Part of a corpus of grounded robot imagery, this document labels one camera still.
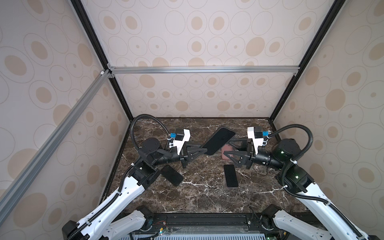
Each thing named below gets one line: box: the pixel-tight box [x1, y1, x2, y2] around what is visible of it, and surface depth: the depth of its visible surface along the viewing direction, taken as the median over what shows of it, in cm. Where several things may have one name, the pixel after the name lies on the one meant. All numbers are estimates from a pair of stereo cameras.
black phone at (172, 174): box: [160, 164, 184, 187], surface depth 91 cm
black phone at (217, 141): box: [200, 127, 236, 156], surface depth 53 cm
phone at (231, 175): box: [223, 164, 239, 188], surface depth 91 cm
